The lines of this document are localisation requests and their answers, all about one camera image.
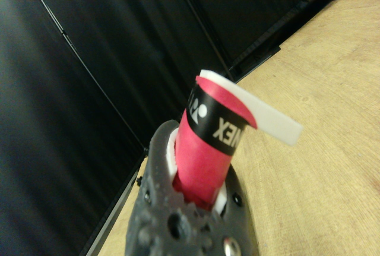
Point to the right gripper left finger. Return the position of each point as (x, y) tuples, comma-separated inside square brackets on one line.
[(154, 217)]

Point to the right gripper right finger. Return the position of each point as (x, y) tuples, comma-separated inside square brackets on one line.
[(237, 217)]

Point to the black curtain stand foot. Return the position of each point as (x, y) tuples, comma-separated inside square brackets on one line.
[(258, 58)]

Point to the black curtain stand pole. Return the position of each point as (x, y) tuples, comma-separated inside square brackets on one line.
[(203, 24), (84, 60)]

